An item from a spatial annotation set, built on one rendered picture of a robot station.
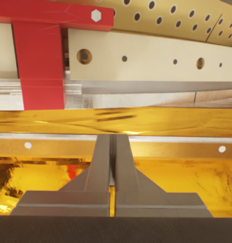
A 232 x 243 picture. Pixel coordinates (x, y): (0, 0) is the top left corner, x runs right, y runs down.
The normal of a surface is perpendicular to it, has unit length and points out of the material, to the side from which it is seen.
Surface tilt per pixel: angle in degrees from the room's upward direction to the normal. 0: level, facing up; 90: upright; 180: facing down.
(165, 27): 62
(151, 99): 90
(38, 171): 133
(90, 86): 90
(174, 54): 90
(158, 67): 90
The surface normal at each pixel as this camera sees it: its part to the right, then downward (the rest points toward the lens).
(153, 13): 0.30, 0.70
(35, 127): 0.01, 0.29
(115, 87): 0.34, 0.28
